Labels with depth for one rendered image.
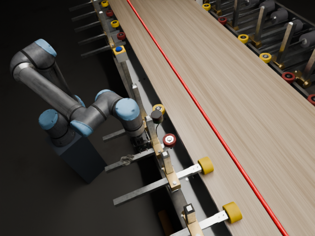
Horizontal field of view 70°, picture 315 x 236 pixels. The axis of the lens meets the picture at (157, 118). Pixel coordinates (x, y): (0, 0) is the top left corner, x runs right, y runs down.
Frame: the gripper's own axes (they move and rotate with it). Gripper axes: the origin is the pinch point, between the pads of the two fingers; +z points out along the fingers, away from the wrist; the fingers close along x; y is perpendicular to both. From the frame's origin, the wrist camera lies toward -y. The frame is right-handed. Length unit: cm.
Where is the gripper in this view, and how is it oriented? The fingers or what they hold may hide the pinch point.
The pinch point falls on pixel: (142, 147)
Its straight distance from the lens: 122.1
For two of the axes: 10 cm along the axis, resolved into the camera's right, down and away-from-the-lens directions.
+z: 1.4, 6.0, 7.9
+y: 3.3, 7.2, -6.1
